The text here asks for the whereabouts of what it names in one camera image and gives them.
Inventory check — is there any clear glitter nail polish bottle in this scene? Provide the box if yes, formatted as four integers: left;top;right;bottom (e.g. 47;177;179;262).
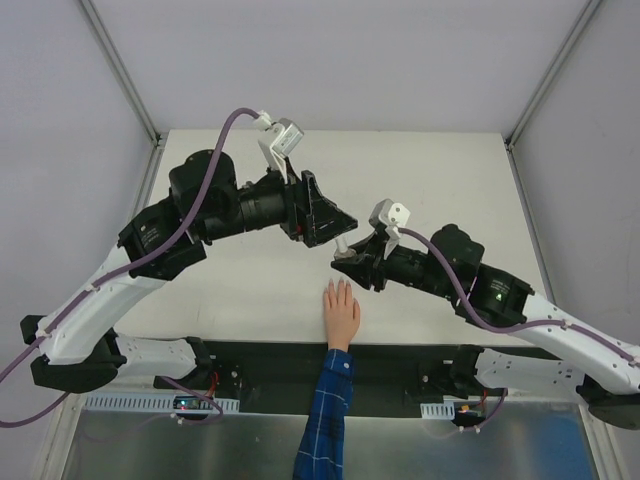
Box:
333;249;357;264

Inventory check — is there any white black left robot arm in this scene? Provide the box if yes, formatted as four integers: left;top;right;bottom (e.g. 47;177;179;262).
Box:
20;150;358;394

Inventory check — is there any blue plaid sleeve forearm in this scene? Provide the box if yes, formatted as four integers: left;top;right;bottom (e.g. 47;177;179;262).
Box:
293;350;354;480

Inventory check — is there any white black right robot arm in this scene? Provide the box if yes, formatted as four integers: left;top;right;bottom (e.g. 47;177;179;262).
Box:
331;224;639;430

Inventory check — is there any mannequin hand with long nails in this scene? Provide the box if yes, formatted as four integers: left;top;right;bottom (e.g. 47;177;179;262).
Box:
323;279;361;352

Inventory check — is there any shiny metal front plate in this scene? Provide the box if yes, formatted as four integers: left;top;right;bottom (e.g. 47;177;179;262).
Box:
63;402;597;479

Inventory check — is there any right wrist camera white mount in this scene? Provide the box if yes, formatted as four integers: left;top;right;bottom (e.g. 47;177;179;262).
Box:
369;198;411;258

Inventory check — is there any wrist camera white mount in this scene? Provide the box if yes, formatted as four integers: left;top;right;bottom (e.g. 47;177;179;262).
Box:
369;198;411;258
254;111;304;184

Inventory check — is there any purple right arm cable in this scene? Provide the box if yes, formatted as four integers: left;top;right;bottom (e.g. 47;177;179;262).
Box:
397;227;640;366

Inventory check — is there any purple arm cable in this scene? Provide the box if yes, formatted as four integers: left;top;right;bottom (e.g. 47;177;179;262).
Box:
0;107;274;427
397;227;640;366

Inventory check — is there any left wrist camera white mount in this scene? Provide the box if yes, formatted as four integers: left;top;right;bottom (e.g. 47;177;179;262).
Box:
254;111;304;184

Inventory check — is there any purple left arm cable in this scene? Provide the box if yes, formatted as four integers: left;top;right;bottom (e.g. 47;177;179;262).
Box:
0;107;274;427

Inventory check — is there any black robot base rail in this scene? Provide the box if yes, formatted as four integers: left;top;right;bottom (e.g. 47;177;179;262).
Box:
152;338;546;419

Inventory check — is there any right white slotted cable duct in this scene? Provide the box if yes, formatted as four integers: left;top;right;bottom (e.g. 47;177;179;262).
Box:
420;401;456;421

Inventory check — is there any white slotted cable duct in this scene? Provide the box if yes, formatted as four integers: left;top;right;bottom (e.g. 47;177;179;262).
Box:
84;392;216;415
420;401;456;421

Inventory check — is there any left aluminium frame post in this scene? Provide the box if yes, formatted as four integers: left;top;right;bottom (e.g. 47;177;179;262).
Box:
75;0;162;147

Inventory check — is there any aluminium frame post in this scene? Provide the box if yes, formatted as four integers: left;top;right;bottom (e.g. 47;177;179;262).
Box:
504;0;606;152
75;0;162;147

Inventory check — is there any left white slotted cable duct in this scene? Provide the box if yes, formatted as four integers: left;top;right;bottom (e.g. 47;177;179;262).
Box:
84;392;216;415

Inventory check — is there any right aluminium frame post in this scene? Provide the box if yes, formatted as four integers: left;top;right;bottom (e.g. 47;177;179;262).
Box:
504;0;606;152

